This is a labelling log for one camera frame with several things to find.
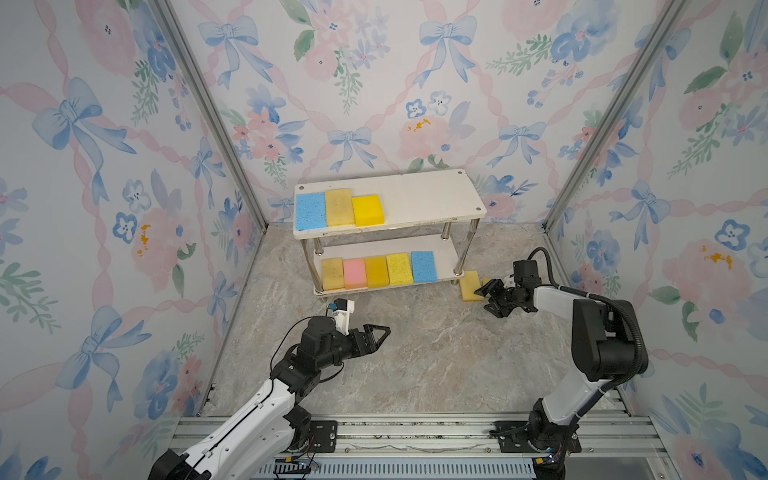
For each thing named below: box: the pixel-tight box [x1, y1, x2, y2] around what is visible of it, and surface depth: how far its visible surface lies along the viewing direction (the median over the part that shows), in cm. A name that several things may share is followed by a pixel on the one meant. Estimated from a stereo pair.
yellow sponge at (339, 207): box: [326, 189, 355, 227], surface depth 75 cm
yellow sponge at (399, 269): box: [386, 252, 414, 286], surface depth 100 cm
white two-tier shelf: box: [293, 169, 487, 296], surface depth 84 cm
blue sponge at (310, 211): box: [296, 192, 327, 231], surface depth 76 cm
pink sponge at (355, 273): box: [343, 258, 367, 290], surface depth 97 cm
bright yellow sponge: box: [352, 195, 385, 227], surface depth 76 cm
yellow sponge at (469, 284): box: [459, 270, 484, 302], surface depth 102 cm
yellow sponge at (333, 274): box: [322, 258, 345, 291], surface depth 97 cm
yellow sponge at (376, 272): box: [365, 256, 390, 289], surface depth 97 cm
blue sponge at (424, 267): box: [411, 251, 437, 283], surface depth 100 cm
